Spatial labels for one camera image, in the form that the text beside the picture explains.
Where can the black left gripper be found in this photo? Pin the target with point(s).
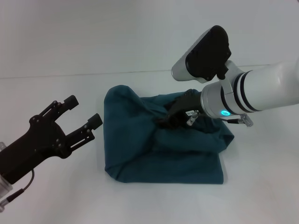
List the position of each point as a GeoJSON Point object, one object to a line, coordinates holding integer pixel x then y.
{"type": "Point", "coordinates": [32, 147]}

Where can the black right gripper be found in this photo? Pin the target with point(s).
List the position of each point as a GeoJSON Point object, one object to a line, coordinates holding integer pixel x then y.
{"type": "Point", "coordinates": [184, 107]}

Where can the teal t-shirt with FREE print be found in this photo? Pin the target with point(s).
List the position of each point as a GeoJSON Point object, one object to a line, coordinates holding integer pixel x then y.
{"type": "Point", "coordinates": [144, 144]}

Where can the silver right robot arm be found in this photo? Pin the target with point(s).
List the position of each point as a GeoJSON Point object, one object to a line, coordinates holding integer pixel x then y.
{"type": "Point", "coordinates": [233, 77]}

